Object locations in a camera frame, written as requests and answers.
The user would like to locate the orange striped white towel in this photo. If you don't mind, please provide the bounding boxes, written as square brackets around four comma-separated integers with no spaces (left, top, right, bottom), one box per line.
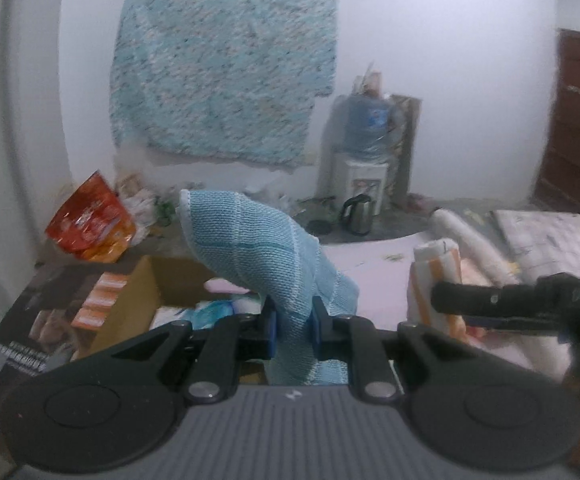
[407,239,476,341]

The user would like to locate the brown cardboard box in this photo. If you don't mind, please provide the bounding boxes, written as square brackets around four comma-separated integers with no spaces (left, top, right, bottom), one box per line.
[72,255,271,387]

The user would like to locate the brown wooden door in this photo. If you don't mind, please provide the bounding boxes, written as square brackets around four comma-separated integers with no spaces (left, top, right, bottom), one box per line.
[532,29,580,216]

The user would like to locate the blue checked towel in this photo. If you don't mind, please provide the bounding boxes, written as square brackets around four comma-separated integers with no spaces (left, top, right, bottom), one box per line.
[177,189,359,387]

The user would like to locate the rolled white quilt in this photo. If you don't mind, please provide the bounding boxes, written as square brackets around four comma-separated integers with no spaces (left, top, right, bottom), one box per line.
[430,208,521,287]

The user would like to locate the red snack bag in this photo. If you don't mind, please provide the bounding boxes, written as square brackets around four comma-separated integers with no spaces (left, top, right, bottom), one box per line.
[44,170,138,264]

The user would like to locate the crumpled white plastic bags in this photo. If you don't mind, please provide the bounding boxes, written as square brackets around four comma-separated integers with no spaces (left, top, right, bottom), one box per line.
[114,172,181,227]

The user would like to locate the blue water bottle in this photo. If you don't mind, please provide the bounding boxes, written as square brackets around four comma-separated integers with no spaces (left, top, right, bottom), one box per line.
[342,92,395,159]

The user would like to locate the white water dispenser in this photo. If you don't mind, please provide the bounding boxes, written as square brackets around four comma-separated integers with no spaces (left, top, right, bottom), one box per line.
[332,152,391,216]

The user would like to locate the steel electric kettle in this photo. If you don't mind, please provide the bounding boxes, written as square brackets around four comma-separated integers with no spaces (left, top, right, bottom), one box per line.
[339,194,375,237]

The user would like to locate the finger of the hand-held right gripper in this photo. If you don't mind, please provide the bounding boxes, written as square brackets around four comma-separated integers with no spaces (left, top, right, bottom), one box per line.
[430,280,547,319]

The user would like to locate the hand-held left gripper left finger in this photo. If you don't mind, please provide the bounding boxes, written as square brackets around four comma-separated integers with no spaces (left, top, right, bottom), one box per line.
[110,297,277,404]

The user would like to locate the pink printed bed sheet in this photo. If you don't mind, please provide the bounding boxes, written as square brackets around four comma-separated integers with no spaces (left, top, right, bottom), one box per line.
[320,232,421,332]

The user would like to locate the dark printed cardboard sheet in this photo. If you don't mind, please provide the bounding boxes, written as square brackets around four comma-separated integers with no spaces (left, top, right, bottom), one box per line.
[0,260,141,411]

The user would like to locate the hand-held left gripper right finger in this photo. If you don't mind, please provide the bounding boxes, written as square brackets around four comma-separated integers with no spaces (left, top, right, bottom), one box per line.
[311,296,477,404]

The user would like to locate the checked grey blanket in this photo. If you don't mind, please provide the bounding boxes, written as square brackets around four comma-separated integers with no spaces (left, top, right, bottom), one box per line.
[490,209,580,281]

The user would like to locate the blue floral wall cloth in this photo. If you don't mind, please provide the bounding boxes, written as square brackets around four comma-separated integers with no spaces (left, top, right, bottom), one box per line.
[110,0,339,169]

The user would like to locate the blue white wet wipes packet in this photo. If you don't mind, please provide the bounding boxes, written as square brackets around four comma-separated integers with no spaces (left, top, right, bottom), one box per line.
[190,300,237,332]

